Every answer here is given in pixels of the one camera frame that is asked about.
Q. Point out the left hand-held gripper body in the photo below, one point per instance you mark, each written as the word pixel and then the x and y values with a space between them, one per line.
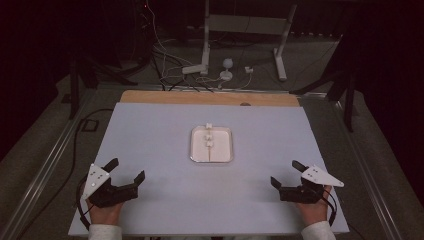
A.
pixel 100 193

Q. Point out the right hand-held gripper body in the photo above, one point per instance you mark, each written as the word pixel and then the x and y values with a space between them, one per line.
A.
pixel 306 193

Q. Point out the white square tray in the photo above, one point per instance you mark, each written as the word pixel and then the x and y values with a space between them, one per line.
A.
pixel 220 150

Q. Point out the small white food piece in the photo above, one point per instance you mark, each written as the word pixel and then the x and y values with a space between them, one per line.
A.
pixel 209 144
pixel 208 137
pixel 208 126

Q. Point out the person's right hand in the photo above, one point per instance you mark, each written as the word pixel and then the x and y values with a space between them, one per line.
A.
pixel 315 213

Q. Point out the person's left hand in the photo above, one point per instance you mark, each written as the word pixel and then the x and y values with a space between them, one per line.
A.
pixel 104 215

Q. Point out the pale blue table mat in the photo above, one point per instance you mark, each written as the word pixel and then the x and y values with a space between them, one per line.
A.
pixel 166 140

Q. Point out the black tripod stand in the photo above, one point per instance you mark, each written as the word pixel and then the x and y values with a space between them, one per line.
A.
pixel 74 86
pixel 349 100

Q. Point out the white plug adapter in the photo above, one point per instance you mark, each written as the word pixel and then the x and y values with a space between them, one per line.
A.
pixel 248 69

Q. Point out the white round desk lamp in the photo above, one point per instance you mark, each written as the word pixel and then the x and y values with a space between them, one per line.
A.
pixel 227 65

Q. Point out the white metal stand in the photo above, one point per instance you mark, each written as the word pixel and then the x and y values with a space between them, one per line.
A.
pixel 245 24

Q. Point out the black square floor frame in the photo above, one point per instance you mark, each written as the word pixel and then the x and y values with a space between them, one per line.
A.
pixel 90 125

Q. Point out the metal floor rail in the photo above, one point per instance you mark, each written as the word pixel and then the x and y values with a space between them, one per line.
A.
pixel 366 173
pixel 46 173

